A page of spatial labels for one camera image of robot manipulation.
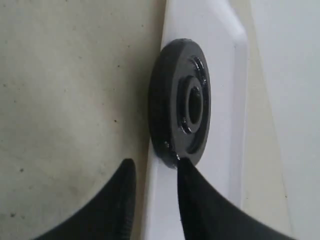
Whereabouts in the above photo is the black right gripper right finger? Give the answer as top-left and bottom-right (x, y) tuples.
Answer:
(177, 158), (290, 240)

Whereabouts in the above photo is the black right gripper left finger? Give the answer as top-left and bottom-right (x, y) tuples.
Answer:
(37, 158), (137, 240)

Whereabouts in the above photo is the white rectangular plastic tray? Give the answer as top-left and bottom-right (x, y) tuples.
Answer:
(140, 0), (249, 240)

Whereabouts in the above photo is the black weight plate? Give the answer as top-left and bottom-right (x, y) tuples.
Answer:
(148, 38), (211, 169)

